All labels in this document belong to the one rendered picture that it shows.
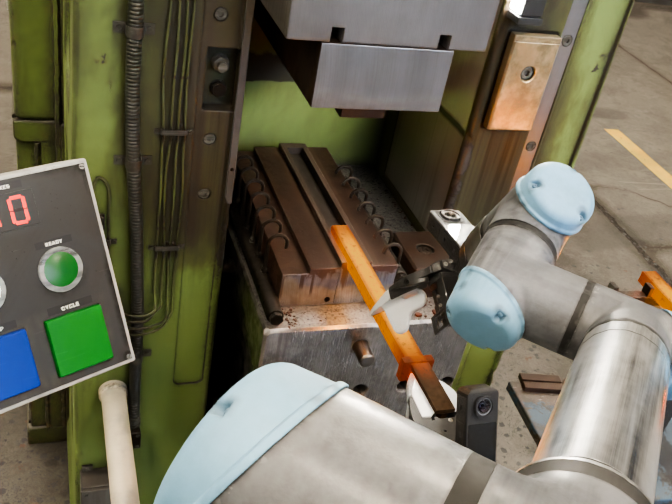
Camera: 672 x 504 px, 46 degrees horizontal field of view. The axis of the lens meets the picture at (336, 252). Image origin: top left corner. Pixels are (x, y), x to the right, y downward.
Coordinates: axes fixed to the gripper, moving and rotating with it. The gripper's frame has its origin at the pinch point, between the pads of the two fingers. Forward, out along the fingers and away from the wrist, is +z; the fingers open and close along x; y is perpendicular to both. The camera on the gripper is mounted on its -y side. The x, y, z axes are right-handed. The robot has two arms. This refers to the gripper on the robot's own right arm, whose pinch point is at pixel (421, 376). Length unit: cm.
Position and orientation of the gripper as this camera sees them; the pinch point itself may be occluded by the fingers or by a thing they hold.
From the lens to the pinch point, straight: 109.6
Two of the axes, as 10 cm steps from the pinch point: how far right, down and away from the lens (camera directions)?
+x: 9.4, -0.3, 3.4
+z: -3.0, -5.6, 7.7
